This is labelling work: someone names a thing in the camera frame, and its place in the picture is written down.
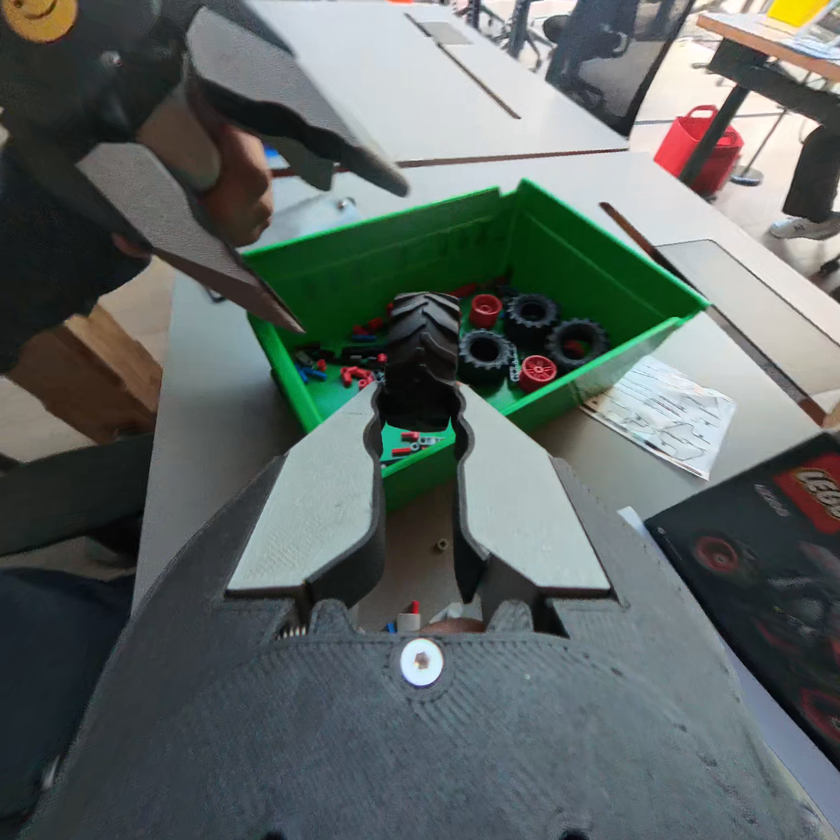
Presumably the black mesh office chair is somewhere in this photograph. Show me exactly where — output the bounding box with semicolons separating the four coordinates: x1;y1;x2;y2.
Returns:
545;0;698;137

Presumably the white instruction booklet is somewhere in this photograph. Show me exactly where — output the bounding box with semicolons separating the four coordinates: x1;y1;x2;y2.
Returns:
581;357;736;480

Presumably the wooden top desk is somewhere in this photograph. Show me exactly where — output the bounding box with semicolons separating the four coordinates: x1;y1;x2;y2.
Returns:
679;12;840;188

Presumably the person's left hand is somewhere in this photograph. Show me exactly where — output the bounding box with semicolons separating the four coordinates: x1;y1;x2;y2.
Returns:
200;125;275;249

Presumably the red spoked toy wheel rim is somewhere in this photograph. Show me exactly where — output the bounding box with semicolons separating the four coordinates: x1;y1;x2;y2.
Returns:
518;354;560;395

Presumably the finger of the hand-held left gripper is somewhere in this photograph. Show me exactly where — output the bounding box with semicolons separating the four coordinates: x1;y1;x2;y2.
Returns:
75;141;306;332
187;7;411;198

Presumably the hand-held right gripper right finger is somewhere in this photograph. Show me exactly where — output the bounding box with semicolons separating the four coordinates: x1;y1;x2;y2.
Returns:
453;384;613;606

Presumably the wooden cabinet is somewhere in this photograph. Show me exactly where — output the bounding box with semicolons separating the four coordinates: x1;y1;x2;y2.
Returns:
7;305;161;444

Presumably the large black tractor toy tire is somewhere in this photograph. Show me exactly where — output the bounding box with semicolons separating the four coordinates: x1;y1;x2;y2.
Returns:
381;292;462;431
543;318;611;375

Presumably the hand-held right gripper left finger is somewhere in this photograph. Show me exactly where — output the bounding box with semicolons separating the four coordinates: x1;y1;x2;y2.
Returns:
226;382;388;595

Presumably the yellow box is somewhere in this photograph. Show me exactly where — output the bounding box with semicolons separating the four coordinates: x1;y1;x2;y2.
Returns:
768;0;831;27

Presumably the black toy set box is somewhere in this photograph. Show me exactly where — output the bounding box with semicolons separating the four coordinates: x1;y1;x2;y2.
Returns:
643;433;840;769

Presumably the green plastic bin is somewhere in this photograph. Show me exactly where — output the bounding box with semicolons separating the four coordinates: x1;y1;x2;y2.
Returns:
243;178;711;514

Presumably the red plastic bucket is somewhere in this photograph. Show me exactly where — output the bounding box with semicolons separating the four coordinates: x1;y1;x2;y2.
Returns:
653;105;746;194

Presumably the small black lugged toy tire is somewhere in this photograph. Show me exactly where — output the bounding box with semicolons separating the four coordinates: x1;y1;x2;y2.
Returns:
458;328;514;388
504;293;560;342

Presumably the person's leg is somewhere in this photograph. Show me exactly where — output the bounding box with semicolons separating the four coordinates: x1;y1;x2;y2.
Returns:
781;121;840;224
0;567;135;828

